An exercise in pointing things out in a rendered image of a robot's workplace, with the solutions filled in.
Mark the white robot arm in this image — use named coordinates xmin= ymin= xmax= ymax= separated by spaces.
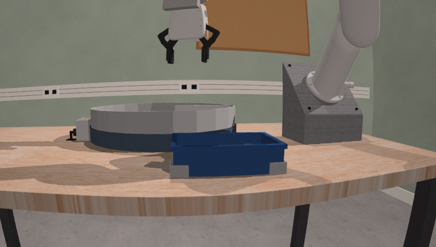
xmin=162 ymin=0 xmax=380 ymax=103

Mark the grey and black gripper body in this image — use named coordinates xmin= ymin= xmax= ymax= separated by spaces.
xmin=168 ymin=3 xmax=208 ymax=42

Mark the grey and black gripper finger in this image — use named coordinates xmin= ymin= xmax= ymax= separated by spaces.
xmin=158 ymin=28 xmax=178 ymax=64
xmin=199 ymin=24 xmax=220 ymax=63

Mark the blue plastic crate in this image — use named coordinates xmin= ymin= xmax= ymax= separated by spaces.
xmin=170 ymin=132 xmax=288 ymax=177

